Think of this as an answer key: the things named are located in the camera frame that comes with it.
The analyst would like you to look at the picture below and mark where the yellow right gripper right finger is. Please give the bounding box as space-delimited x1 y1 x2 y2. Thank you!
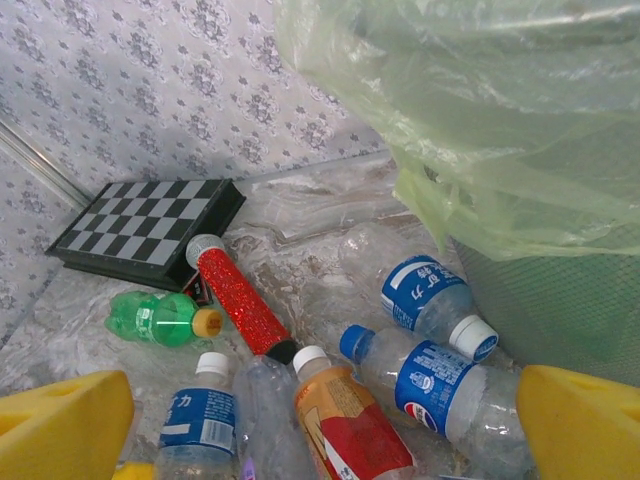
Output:
516 364 640 480

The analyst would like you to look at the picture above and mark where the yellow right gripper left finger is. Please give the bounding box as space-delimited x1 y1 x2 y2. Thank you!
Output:
0 369 137 480

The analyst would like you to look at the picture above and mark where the blue label bottle white cap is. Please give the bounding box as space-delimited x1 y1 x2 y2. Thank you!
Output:
154 351 241 480
338 227 500 364

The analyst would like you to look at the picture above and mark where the green bottle yellow cap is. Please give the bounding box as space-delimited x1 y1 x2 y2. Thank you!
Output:
103 291 225 350

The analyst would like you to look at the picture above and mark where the blue cap bottle logo label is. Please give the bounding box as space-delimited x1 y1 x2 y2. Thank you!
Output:
339 323 539 476

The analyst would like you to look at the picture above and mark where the clear bottle purple label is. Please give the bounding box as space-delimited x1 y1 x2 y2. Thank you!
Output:
232 354 321 480

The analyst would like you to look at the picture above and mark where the orange bottle red label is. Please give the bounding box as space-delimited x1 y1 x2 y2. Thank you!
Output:
291 345 416 480

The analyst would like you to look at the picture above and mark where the green mesh waste bin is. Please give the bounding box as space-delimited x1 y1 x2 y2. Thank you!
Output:
449 234 640 396

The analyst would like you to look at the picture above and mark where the pale green plastic bin liner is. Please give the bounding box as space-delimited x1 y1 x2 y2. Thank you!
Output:
274 0 640 262

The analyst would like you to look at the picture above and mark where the small red black triangle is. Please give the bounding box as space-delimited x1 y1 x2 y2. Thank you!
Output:
180 272 216 307

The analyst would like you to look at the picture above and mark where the black grey chessboard box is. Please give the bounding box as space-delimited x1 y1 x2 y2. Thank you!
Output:
44 178 248 294

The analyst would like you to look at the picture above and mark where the red glitter tube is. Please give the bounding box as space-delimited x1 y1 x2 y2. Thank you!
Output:
185 234 296 365

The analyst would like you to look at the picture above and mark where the aluminium frame post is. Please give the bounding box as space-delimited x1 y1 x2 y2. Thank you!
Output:
0 119 89 209

